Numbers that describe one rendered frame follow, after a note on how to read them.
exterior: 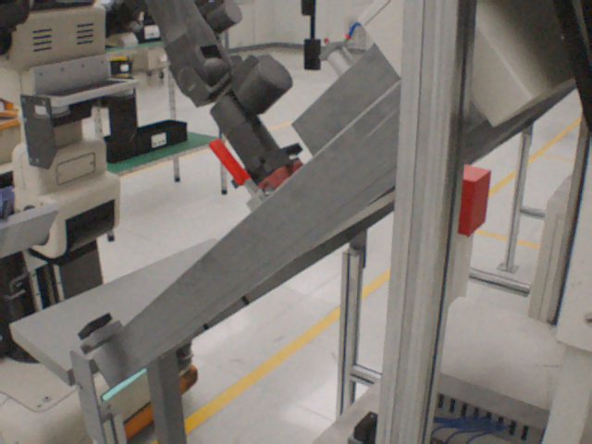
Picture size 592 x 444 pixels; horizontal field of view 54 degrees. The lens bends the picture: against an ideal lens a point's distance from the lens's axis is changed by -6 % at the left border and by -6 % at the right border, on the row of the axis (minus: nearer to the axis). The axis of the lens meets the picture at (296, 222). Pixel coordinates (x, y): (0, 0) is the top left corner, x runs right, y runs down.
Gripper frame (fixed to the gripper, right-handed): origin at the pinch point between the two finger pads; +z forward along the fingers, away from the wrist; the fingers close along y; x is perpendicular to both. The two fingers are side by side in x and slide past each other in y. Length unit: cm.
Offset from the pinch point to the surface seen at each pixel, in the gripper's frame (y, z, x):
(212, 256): -21.0, 0.4, -4.3
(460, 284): 83, 32, 37
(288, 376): 70, 31, 106
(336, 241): 43, 4, 33
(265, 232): -21.0, 2.0, -13.1
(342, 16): 858, -344, 412
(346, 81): -17.0, -4.5, -28.1
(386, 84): -17.0, -1.9, -31.2
